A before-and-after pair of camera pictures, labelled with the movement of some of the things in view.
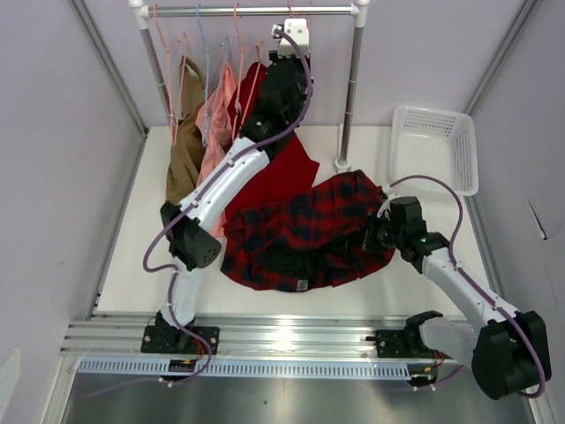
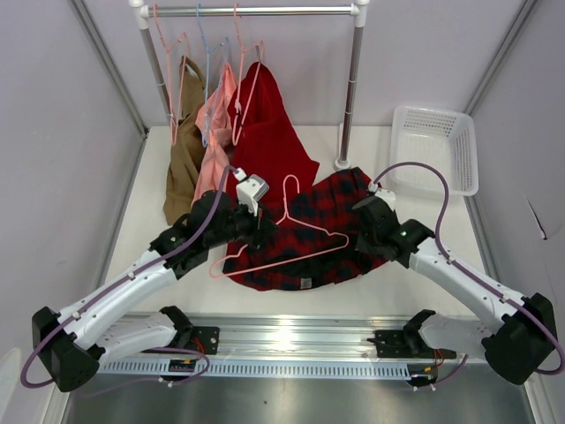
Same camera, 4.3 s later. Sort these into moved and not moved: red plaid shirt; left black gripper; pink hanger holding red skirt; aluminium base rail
Moved: left black gripper
Not moved: pink hanger holding red skirt; aluminium base rail; red plaid shirt
